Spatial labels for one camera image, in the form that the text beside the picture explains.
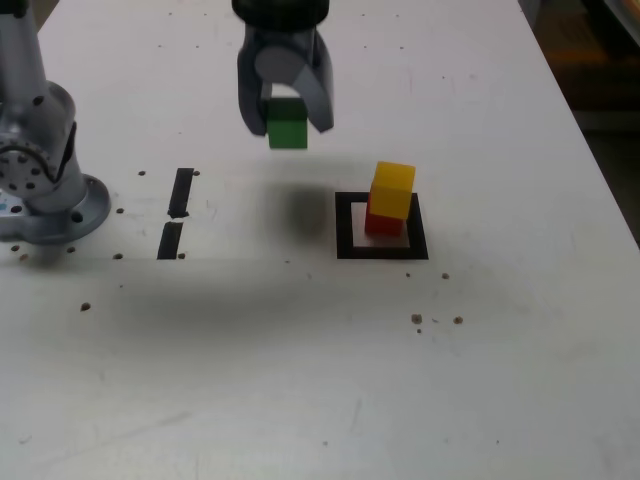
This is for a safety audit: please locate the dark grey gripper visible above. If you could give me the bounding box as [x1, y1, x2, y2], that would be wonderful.
[235, 22, 336, 138]

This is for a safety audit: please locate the green cube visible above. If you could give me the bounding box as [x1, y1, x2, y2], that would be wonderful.
[265, 97, 309, 151]

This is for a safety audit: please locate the yellow cube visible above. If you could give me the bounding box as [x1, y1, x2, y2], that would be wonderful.
[369, 160, 418, 222]

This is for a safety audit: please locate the red cube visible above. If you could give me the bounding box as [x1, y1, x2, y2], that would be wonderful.
[363, 194, 406, 238]

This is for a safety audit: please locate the black tape square outline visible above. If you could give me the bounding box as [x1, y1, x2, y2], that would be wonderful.
[334, 191, 431, 262]

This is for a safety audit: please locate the black tape strip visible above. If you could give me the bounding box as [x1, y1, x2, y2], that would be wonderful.
[156, 167, 195, 261]

